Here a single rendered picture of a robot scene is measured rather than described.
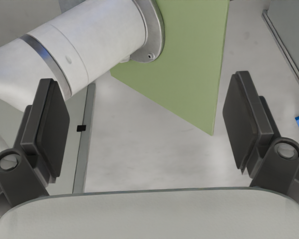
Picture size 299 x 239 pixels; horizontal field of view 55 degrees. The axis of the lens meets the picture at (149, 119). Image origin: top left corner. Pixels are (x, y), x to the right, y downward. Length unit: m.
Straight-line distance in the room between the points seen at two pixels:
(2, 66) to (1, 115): 1.66
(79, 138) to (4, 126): 0.50
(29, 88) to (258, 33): 1.69
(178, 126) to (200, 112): 1.88
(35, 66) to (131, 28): 0.17
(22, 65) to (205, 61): 0.28
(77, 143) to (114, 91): 0.55
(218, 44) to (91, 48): 0.19
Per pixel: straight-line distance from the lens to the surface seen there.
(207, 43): 0.47
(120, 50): 0.51
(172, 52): 0.54
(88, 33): 0.48
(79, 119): 1.89
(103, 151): 2.73
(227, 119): 0.16
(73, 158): 1.72
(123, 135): 2.52
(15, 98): 0.45
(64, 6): 0.69
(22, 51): 0.45
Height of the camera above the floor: 1.53
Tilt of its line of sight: 40 degrees down
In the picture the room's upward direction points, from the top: 177 degrees clockwise
